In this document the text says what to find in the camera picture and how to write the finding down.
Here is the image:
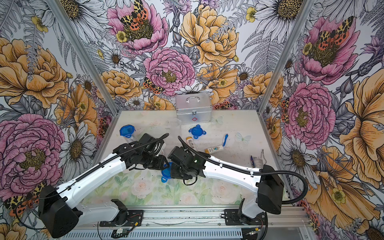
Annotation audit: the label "white bottle lying sideways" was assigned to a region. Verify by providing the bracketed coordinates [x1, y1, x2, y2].
[205, 145, 224, 155]

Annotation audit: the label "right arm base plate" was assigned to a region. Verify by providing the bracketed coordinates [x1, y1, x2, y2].
[221, 209, 266, 227]

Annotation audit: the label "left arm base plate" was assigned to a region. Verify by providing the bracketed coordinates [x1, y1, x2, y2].
[99, 210, 144, 227]

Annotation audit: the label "white bottle back label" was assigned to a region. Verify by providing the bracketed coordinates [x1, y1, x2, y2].
[186, 137, 196, 150]

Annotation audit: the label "silver metal first-aid case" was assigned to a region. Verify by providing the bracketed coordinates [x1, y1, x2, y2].
[175, 93, 212, 125]

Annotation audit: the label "clear packet right edge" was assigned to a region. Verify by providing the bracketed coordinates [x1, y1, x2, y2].
[250, 150, 267, 169]

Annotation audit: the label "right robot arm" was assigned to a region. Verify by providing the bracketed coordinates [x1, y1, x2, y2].
[168, 147, 284, 224]

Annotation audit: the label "blue lid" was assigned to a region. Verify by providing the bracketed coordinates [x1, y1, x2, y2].
[189, 125, 207, 139]
[119, 125, 136, 139]
[161, 163, 172, 183]

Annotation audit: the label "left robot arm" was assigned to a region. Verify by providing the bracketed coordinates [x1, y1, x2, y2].
[38, 133, 169, 238]

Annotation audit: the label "blue toothbrush near lid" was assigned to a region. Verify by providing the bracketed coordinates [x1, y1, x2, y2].
[222, 134, 229, 147]

